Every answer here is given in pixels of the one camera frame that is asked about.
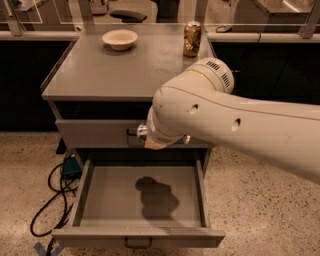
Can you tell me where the open grey middle drawer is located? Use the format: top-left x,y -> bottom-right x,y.
53,160 -> 225,249

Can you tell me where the blue power adapter box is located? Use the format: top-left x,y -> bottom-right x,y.
61,157 -> 82,178

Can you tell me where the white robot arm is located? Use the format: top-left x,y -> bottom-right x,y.
145,57 -> 320,184

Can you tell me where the closed grey top drawer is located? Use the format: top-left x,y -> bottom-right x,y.
54,119 -> 216,149

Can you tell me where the brown gold soda can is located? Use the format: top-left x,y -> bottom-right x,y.
183,21 -> 202,57

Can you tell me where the grey drawer cabinet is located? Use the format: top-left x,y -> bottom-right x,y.
42,23 -> 215,171

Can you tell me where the grey ledge rail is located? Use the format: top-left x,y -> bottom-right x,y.
0,30 -> 320,44

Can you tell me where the black floor cable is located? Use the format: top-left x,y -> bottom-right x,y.
29,162 -> 79,256

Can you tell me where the white paper bowl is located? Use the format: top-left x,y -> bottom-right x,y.
102,29 -> 138,51

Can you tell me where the black middle drawer handle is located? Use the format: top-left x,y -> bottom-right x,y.
124,238 -> 153,249

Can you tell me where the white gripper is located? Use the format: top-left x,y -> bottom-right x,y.
145,108 -> 191,150

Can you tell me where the black drawer handle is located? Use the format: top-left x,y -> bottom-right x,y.
124,238 -> 153,249
126,129 -> 138,137

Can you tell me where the silver blue redbull can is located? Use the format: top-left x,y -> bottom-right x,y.
137,124 -> 148,143

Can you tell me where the black top drawer handle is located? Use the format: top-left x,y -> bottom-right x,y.
126,129 -> 138,137

